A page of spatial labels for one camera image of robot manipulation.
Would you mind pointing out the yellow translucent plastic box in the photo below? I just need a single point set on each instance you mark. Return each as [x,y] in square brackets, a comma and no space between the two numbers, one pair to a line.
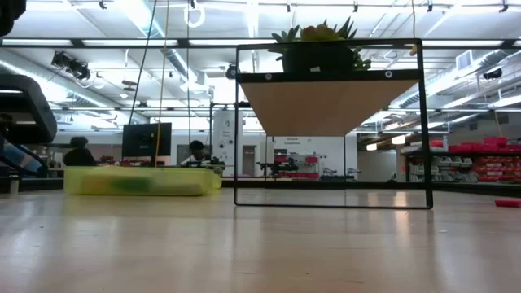
[179,183]

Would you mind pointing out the yellow translucent box lid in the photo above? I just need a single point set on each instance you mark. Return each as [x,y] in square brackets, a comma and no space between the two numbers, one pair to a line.
[142,168]

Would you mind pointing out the black background robot arm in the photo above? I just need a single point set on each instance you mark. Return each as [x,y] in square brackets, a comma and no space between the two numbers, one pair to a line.
[285,167]

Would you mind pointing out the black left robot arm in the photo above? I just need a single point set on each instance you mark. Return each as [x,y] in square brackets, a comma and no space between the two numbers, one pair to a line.
[24,106]

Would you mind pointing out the white pillar cabinet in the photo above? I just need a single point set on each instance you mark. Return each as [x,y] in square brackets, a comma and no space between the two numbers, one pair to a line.
[228,130]

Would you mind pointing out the person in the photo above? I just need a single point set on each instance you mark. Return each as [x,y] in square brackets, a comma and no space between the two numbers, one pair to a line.
[197,148]
[79,156]

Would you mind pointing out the potted succulent plant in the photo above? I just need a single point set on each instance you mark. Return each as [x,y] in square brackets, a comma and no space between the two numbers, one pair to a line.
[317,59]

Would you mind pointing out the black monitor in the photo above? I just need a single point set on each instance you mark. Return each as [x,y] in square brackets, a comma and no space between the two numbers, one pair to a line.
[140,140]

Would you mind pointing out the black ceiling-hung device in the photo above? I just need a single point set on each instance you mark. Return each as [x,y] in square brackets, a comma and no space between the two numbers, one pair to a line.
[73,67]

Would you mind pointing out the grey ceiling vent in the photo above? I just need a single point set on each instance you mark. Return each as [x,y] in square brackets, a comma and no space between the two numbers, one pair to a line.
[464,61]

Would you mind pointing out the shelving with red bins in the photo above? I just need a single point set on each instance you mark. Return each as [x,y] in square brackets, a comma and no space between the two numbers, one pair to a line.
[496,167]

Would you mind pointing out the small black ceiling device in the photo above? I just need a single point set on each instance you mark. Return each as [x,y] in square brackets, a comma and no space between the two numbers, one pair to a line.
[493,74]

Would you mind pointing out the small white cylinder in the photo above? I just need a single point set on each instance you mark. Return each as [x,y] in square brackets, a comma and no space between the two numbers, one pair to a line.
[14,185]

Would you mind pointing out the small red flat object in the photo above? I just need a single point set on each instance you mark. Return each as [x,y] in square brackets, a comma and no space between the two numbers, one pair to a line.
[509,203]

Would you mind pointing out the black aluminium table rail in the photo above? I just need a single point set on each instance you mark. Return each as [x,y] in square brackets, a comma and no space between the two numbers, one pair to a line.
[285,184]

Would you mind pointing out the black frame wooden shelf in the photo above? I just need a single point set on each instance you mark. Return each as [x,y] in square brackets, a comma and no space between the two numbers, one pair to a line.
[321,106]

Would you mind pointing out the round black camera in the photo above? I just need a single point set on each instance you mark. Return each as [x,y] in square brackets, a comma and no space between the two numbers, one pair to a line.
[231,72]

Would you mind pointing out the black overhead frame bar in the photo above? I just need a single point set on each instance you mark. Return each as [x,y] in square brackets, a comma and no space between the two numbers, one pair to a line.
[183,42]

